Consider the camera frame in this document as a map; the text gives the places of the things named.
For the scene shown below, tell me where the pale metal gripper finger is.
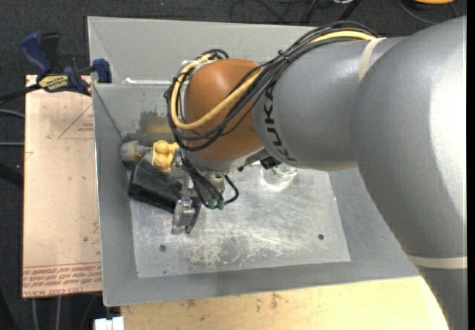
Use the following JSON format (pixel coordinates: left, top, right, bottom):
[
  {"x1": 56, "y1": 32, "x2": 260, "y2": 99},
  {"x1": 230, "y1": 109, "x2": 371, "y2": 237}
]
[
  {"x1": 185, "y1": 207, "x2": 203, "y2": 235},
  {"x1": 171, "y1": 199, "x2": 196, "y2": 236}
]

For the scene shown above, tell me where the black box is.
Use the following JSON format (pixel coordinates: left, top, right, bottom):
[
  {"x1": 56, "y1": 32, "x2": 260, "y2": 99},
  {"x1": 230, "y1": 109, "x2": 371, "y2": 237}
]
[{"x1": 128, "y1": 162, "x2": 186, "y2": 214}]

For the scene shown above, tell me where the brown cardboard board red print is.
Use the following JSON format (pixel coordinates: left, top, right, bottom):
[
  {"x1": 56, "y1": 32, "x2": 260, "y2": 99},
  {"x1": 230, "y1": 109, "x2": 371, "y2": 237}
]
[{"x1": 22, "y1": 74, "x2": 103, "y2": 300}]

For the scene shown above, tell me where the yellow toy figure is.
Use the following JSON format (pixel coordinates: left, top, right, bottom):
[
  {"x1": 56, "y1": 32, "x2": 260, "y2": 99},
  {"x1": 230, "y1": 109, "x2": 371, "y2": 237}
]
[{"x1": 152, "y1": 139, "x2": 180, "y2": 174}]

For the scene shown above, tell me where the grey rounded toy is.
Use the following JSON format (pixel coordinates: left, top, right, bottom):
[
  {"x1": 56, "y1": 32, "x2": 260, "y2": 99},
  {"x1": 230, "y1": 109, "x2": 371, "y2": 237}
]
[{"x1": 119, "y1": 139, "x2": 154, "y2": 165}]

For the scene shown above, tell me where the grey metal bin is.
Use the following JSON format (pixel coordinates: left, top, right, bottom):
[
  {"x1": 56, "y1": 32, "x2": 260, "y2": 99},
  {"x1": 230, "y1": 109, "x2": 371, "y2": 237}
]
[{"x1": 87, "y1": 16, "x2": 422, "y2": 308}]

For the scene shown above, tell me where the clear glass thing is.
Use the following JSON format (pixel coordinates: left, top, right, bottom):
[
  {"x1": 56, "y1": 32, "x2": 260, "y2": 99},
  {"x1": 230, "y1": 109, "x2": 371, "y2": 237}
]
[{"x1": 259, "y1": 166, "x2": 298, "y2": 193}]

